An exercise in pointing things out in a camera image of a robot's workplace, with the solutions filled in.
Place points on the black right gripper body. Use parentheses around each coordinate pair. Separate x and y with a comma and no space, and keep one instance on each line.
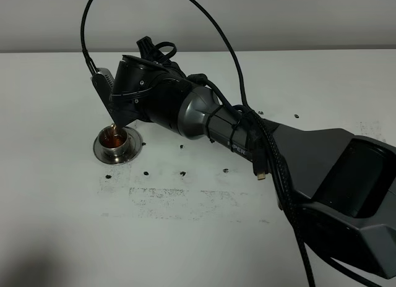
(147,92)

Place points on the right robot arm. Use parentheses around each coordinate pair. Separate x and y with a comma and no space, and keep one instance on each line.
(337,188)

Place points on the far steel saucer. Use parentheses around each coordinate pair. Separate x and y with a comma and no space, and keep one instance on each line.
(135,144)

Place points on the far steel teacup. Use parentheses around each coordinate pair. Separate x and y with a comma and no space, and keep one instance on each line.
(113,140)

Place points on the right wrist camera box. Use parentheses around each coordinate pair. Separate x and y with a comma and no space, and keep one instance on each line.
(103,83)

